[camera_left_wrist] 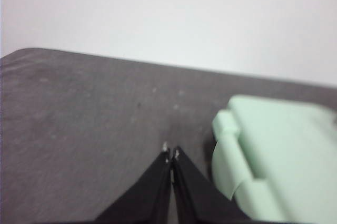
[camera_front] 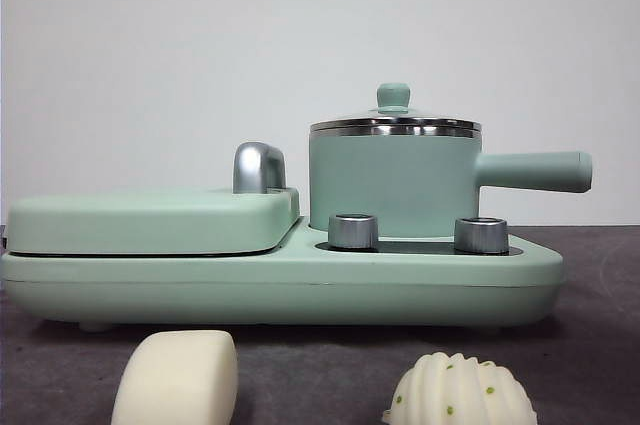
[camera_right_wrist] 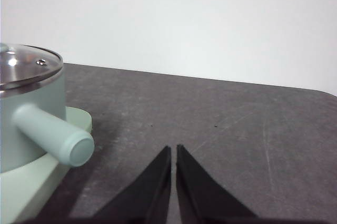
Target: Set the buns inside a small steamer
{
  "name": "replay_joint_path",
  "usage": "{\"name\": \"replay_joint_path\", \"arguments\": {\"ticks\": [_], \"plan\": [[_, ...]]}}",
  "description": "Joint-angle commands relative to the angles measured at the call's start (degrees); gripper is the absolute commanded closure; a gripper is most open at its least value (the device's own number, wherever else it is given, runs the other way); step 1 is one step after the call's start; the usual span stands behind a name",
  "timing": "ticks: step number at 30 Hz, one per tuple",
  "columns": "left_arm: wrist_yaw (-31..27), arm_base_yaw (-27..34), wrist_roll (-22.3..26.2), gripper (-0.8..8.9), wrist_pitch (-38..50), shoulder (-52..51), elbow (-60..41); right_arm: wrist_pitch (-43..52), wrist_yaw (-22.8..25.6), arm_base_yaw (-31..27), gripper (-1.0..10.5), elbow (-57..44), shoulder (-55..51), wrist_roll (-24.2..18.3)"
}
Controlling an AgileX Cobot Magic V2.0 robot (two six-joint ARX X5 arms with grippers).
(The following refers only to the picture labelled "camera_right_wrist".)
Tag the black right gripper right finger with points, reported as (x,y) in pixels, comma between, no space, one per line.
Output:
(200,195)

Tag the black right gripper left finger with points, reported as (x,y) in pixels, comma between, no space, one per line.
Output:
(150,195)

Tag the glass lid with green knob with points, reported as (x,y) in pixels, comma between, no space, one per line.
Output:
(23,68)

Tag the pale green breakfast machine base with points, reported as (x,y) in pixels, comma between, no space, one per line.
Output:
(29,189)

